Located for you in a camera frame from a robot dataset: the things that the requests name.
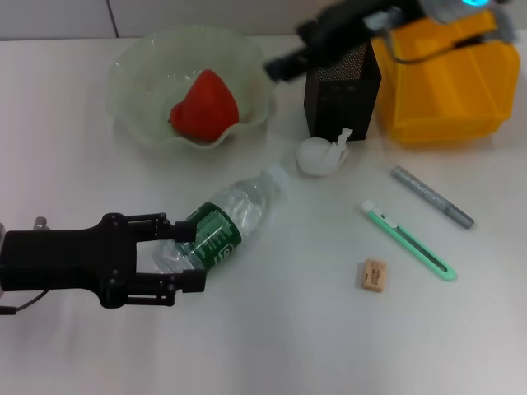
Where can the black mesh pen holder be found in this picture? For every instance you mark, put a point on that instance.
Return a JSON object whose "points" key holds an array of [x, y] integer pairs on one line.
{"points": [[341, 111]]}

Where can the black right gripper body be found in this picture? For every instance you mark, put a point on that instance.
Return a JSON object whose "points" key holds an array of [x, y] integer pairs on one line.
{"points": [[341, 29]]}

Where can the grey glitter pen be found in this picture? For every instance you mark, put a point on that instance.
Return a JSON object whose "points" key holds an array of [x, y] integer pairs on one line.
{"points": [[428, 193]]}

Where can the yellow plastic bin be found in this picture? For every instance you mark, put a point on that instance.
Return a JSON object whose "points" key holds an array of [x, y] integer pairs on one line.
{"points": [[444, 94]]}

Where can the mint green utility knife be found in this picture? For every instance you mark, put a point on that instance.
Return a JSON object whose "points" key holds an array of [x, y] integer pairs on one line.
{"points": [[389, 224]]}

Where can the pale green glass fruit plate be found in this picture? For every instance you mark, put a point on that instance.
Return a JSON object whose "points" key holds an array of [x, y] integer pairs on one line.
{"points": [[144, 70]]}

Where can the white paper ball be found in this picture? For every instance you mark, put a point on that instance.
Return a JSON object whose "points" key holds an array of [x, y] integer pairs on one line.
{"points": [[319, 156]]}

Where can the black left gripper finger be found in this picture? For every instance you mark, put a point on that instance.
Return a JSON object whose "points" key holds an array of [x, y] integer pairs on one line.
{"points": [[191, 282], [185, 230]]}

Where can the red-orange wrinkled orange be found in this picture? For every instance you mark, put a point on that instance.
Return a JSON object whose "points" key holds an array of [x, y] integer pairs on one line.
{"points": [[206, 107]]}

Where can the beige eraser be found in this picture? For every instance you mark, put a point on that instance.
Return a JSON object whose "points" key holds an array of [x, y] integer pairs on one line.
{"points": [[371, 275]]}

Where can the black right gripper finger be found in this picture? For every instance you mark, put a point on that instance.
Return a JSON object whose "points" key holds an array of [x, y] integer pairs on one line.
{"points": [[290, 63]]}

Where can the clear water bottle green label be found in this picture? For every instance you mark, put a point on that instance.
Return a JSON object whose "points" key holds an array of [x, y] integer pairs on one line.
{"points": [[243, 201]]}

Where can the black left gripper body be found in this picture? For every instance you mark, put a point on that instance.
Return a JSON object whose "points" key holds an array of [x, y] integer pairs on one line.
{"points": [[62, 259]]}

